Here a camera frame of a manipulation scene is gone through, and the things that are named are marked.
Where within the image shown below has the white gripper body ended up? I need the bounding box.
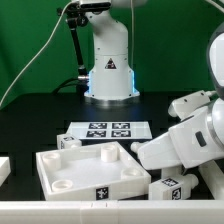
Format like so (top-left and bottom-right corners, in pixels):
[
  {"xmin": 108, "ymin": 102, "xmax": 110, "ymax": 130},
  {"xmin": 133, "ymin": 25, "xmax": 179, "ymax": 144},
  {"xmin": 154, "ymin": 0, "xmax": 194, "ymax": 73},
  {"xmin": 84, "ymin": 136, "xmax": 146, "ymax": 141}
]
[{"xmin": 138, "ymin": 99, "xmax": 224, "ymax": 170}]

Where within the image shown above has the white square tabletop part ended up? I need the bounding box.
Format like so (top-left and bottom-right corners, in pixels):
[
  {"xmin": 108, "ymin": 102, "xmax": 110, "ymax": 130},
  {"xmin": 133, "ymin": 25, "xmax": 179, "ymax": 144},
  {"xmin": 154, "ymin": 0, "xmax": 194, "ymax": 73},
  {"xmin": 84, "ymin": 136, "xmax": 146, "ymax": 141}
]
[{"xmin": 36, "ymin": 142, "xmax": 151, "ymax": 201}]

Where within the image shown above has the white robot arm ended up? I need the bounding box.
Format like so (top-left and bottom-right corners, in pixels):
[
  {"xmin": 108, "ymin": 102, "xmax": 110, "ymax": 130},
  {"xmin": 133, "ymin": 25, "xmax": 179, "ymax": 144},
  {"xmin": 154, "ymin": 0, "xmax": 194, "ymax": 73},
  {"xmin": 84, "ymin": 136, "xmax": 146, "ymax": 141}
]
[{"xmin": 71, "ymin": 0, "xmax": 224, "ymax": 170}]

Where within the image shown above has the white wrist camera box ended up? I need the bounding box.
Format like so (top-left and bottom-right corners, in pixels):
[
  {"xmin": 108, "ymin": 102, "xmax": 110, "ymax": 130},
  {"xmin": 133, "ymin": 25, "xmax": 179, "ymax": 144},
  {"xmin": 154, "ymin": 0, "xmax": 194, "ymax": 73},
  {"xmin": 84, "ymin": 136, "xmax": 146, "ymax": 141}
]
[{"xmin": 168, "ymin": 90, "xmax": 216, "ymax": 120}]

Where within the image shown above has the white right fence wall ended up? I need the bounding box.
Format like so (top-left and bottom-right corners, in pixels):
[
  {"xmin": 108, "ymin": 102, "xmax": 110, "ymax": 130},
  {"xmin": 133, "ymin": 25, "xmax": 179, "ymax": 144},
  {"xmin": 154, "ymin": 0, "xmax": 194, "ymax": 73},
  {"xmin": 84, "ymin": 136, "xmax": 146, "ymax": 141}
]
[{"xmin": 199, "ymin": 161, "xmax": 224, "ymax": 200}]

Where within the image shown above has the white fence wall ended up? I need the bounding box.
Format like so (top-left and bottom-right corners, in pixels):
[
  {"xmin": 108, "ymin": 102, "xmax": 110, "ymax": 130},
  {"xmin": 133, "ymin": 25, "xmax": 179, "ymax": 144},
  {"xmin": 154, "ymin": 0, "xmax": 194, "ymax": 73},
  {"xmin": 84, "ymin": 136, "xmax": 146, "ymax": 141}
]
[
  {"xmin": 0, "ymin": 200, "xmax": 224, "ymax": 224},
  {"xmin": 0, "ymin": 157, "xmax": 11, "ymax": 186},
  {"xmin": 199, "ymin": 161, "xmax": 224, "ymax": 200}
]

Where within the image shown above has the white marker base plate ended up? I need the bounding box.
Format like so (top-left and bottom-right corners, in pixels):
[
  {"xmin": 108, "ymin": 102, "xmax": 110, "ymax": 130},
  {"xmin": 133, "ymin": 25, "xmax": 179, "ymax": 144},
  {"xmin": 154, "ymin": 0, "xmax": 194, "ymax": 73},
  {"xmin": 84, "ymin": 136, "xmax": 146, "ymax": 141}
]
[{"xmin": 67, "ymin": 121, "xmax": 152, "ymax": 139}]

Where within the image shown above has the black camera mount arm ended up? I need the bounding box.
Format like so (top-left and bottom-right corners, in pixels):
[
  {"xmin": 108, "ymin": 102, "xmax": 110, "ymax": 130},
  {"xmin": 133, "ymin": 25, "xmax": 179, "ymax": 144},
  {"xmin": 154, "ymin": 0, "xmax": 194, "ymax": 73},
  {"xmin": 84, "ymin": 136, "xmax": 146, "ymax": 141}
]
[{"xmin": 57, "ymin": 0, "xmax": 111, "ymax": 81}]

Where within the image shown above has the white cable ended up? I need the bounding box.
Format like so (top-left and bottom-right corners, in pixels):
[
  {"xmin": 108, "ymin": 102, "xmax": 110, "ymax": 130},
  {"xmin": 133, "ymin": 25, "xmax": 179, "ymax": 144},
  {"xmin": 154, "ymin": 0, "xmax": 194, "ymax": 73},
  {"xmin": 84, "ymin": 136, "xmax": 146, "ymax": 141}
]
[{"xmin": 0, "ymin": 1, "xmax": 73, "ymax": 108}]

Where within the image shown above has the white left fence wall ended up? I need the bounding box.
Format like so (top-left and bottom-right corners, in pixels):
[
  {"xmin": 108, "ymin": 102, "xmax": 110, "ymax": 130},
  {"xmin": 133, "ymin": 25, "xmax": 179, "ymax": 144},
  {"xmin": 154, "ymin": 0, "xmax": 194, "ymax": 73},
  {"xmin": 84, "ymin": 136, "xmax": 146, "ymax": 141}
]
[{"xmin": 0, "ymin": 157, "xmax": 11, "ymax": 186}]

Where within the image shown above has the white front fence wall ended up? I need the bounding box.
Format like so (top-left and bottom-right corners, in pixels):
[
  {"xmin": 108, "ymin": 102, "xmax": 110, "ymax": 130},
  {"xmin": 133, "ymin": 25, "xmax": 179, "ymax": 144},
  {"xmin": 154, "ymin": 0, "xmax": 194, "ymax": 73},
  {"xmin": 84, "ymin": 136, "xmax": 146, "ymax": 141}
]
[{"xmin": 0, "ymin": 200, "xmax": 224, "ymax": 224}]

